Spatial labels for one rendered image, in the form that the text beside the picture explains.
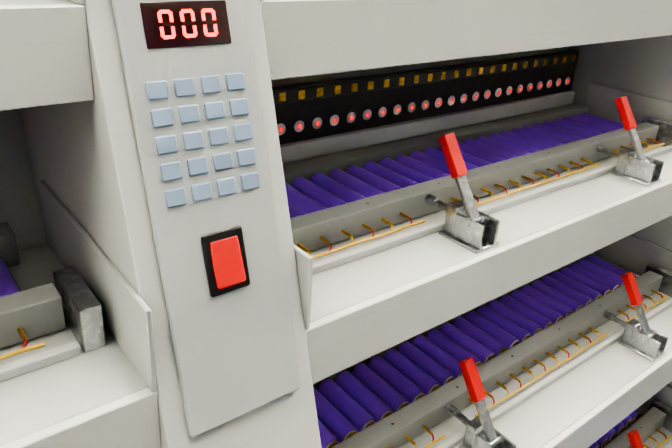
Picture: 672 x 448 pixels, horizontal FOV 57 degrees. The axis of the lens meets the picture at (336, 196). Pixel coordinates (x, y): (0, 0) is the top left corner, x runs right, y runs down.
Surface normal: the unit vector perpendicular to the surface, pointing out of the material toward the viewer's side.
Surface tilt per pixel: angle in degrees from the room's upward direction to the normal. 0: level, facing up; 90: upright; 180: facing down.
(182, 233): 90
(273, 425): 90
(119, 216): 90
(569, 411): 17
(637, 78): 90
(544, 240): 107
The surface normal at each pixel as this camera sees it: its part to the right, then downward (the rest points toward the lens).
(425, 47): 0.61, 0.35
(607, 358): 0.06, -0.91
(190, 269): 0.61, 0.07
